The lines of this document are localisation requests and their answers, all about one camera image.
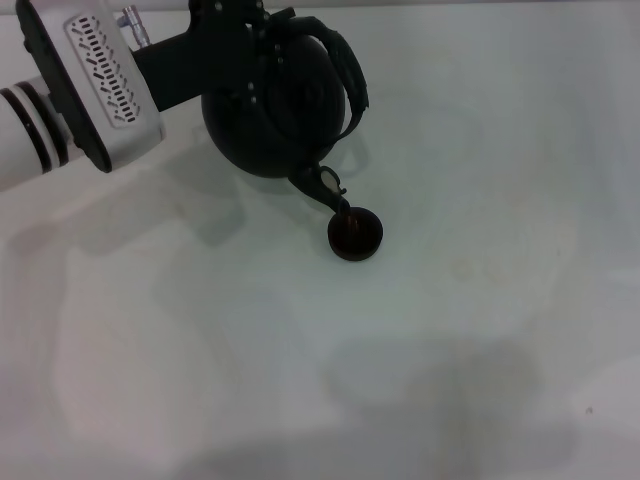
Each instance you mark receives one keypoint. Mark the black round teapot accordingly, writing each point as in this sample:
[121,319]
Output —
[290,125]

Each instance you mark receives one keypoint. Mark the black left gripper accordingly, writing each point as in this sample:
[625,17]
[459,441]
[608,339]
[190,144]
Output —
[210,55]

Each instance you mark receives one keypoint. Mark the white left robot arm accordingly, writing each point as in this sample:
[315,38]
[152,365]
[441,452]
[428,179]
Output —
[20,130]

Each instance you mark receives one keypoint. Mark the small dark teacup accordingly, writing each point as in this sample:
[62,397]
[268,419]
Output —
[357,240]

